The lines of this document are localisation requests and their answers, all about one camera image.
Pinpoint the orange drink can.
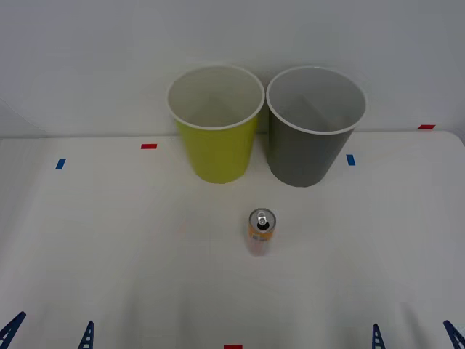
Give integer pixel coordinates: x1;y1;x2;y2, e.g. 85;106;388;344
247;207;278;257

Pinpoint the grey plastic bin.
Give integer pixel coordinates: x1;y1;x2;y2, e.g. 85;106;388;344
266;65;368;188

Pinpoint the yellow-green plastic bin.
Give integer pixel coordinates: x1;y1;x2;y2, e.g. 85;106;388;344
166;64;266;185

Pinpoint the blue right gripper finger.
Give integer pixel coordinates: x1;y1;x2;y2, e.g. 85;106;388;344
442;319;465;349
371;323;387;349

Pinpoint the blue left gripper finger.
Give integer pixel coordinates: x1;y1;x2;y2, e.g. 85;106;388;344
0;310;28;349
76;320;95;349

